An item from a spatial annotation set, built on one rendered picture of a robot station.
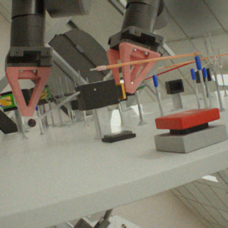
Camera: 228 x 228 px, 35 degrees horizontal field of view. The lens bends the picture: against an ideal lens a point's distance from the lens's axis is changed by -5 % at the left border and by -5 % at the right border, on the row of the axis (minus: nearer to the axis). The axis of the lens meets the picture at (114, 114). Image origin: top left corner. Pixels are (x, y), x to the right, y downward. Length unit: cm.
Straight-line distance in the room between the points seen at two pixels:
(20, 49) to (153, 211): 985
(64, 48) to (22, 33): 109
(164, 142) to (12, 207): 17
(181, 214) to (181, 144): 1061
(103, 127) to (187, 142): 27
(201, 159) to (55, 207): 13
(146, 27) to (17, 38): 21
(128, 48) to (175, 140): 27
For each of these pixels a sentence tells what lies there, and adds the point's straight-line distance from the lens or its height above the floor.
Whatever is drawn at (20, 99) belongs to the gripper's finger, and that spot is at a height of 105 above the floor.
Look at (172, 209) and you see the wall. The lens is 1069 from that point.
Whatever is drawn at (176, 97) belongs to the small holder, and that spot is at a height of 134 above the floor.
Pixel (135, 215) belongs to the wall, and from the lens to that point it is 1000.
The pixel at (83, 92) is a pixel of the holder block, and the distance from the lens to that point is 59.
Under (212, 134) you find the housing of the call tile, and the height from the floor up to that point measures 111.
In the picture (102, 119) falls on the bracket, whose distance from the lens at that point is 60.
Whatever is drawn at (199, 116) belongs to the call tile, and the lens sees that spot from 37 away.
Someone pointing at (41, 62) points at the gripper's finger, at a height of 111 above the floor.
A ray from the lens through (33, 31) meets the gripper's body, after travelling 58.
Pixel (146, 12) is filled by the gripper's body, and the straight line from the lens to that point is 64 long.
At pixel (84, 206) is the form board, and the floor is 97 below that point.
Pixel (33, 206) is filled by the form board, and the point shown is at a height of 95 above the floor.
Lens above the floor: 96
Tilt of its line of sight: 17 degrees up
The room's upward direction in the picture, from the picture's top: 40 degrees clockwise
